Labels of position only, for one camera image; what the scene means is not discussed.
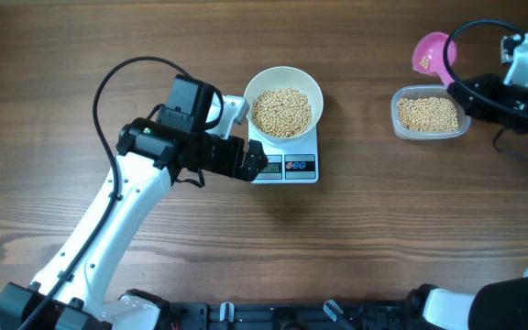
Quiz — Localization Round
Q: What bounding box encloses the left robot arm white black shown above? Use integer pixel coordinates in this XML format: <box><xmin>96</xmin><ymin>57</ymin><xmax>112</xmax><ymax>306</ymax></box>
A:
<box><xmin>0</xmin><ymin>74</ymin><xmax>268</xmax><ymax>329</ymax></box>

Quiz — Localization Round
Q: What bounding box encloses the pink plastic measuring scoop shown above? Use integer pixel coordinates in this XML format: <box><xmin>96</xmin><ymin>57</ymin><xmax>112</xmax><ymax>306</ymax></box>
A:
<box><xmin>412</xmin><ymin>32</ymin><xmax>454</xmax><ymax>87</ymax></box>

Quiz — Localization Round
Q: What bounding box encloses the clear container of soybeans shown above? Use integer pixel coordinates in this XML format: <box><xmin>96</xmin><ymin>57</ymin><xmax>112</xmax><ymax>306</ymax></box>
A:
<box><xmin>391</xmin><ymin>85</ymin><xmax>471</xmax><ymax>140</ymax></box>

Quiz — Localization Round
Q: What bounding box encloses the white round bowl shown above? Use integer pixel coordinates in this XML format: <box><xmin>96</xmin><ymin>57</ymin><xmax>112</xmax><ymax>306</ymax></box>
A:
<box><xmin>244</xmin><ymin>66</ymin><xmax>324</xmax><ymax>143</ymax></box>

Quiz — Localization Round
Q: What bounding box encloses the white digital kitchen scale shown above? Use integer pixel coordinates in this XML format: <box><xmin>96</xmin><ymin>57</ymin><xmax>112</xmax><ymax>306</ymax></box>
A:
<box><xmin>248</xmin><ymin>124</ymin><xmax>319</xmax><ymax>184</ymax></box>

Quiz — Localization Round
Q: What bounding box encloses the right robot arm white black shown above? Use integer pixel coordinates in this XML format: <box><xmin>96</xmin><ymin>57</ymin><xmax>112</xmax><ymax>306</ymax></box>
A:
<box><xmin>405</xmin><ymin>74</ymin><xmax>528</xmax><ymax>329</ymax></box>

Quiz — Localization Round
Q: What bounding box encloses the soybeans pile in bowl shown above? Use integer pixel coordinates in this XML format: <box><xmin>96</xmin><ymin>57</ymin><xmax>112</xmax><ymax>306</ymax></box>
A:
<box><xmin>251</xmin><ymin>88</ymin><xmax>312</xmax><ymax>138</ymax></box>

